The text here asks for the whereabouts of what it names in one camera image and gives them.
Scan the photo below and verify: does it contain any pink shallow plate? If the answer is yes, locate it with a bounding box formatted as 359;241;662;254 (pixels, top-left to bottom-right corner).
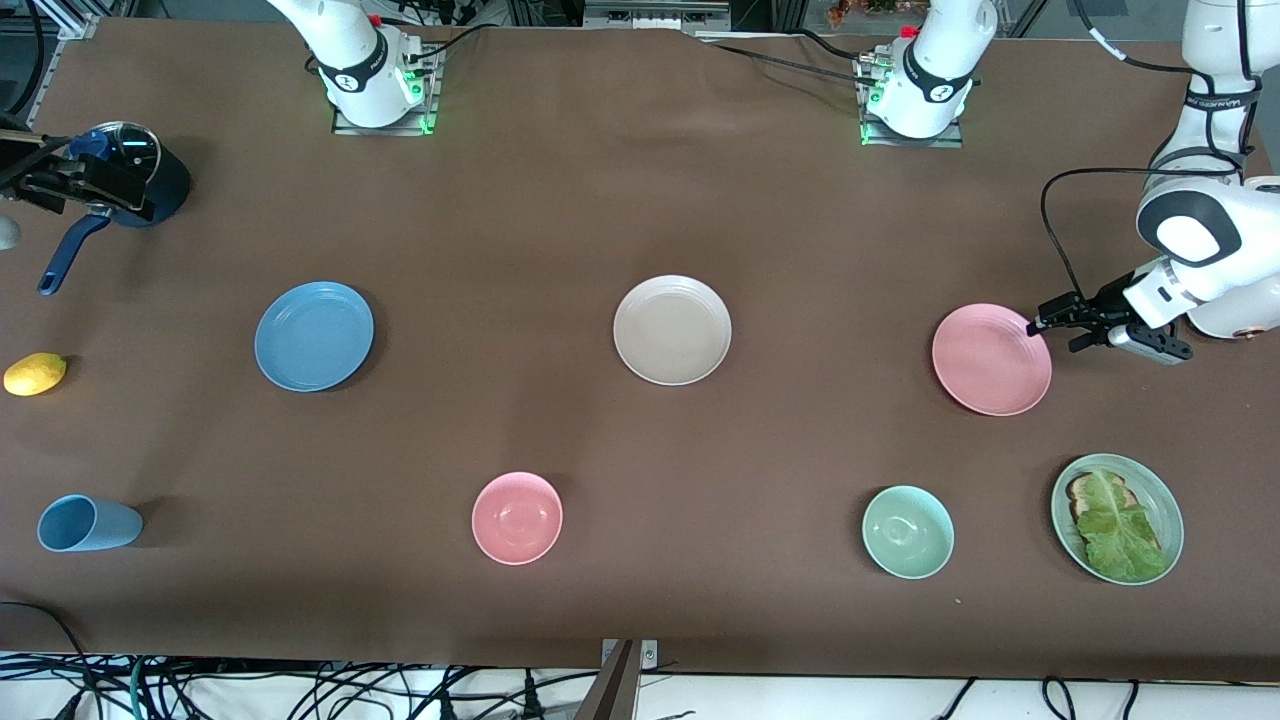
932;303;1053;417

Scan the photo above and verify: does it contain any blue shallow plate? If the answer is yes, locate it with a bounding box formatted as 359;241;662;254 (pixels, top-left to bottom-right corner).
254;281;375;393

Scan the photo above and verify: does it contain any glass lid with blue knob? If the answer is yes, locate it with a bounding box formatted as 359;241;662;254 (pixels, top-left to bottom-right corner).
68;121;163;201

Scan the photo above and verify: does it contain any dark blue saucepan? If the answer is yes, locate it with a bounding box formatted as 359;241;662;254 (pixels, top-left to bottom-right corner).
38;122;192;297

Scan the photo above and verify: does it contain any white toaster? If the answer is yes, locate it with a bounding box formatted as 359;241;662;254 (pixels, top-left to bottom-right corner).
1190;176;1280;342

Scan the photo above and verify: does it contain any toasted bread slice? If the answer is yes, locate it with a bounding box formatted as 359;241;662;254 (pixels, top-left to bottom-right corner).
1066;472;1137;523

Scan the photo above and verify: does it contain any green plate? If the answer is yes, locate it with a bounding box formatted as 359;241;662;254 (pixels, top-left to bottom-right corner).
1050;453;1185;587

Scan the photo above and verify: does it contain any yellow lemon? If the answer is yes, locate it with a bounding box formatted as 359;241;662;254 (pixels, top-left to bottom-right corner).
3;352;68;397

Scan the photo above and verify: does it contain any green lettuce leaf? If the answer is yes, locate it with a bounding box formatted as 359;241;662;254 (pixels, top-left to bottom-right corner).
1075;468;1169;583

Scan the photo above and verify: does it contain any small green bowl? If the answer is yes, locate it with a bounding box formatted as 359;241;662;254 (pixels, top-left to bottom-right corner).
862;485;955;580

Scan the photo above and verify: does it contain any blue cup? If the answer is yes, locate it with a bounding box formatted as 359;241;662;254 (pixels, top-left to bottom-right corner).
37;494;143;553

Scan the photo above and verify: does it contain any beige shallow plate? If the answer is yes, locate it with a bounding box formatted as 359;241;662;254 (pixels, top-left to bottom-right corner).
613;275;733;387

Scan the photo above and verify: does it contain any brown table cover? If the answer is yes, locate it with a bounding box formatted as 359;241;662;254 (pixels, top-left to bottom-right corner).
0;15;1280;683

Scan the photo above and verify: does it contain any small pink bowl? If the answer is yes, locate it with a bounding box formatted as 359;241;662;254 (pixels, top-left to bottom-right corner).
471;471;564;566

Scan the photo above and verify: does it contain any grey metal equipment box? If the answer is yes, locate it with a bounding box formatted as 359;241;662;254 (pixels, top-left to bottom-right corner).
584;0;732;37

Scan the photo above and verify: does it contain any dark brown bar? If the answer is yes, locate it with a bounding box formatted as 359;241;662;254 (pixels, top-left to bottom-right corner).
573;640;641;720

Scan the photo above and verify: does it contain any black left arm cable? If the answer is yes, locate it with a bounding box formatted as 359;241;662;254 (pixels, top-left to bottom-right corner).
1040;0;1246;301

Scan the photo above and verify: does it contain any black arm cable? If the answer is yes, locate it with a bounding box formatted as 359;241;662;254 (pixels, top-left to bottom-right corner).
1040;0;1246;301
0;0;47;119

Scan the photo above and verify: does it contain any aluminium frame profile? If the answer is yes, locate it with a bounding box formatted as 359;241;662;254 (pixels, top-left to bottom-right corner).
28;0;103;113

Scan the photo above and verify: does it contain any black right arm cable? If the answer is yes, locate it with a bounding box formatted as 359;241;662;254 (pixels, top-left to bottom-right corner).
0;0;47;119

